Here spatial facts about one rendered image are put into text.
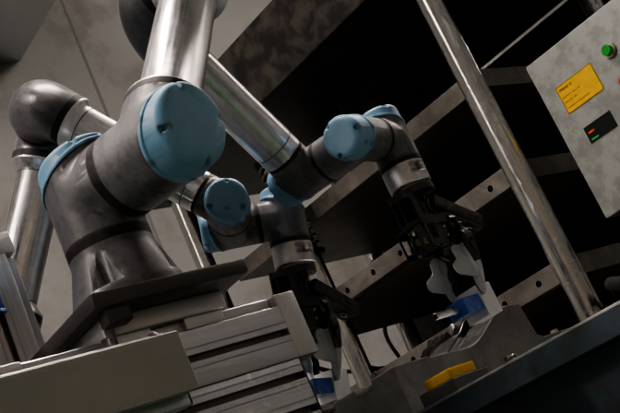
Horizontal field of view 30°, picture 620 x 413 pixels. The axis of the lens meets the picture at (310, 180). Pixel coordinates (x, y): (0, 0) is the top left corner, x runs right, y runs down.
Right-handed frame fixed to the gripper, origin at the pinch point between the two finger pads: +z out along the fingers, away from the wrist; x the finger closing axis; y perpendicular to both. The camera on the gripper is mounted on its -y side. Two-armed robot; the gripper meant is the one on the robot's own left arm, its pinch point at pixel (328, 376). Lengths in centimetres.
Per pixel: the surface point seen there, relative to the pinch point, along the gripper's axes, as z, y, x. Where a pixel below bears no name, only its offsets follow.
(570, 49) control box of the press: -64, -76, 17
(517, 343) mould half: 0.8, -29.3, 19.0
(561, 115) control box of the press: -52, -78, 8
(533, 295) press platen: -15, -77, -12
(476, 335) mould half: -1.9, -22.3, 16.2
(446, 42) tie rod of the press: -75, -61, -5
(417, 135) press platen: -63, -73, -31
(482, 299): -5.0, -9.8, 30.5
